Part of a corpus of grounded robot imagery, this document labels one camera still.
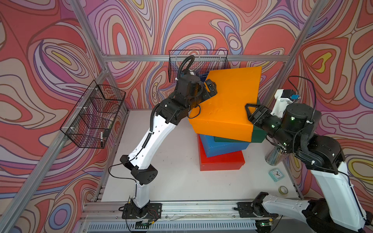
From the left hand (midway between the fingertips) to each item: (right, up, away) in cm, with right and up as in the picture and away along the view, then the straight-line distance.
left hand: (213, 88), depth 62 cm
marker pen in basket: (-55, -23, +10) cm, 60 cm away
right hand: (+11, -11, -7) cm, 17 cm away
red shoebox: (+14, -37, +21) cm, 45 cm away
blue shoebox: (+1, -28, +11) cm, 30 cm away
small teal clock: (+41, -46, +22) cm, 65 cm away
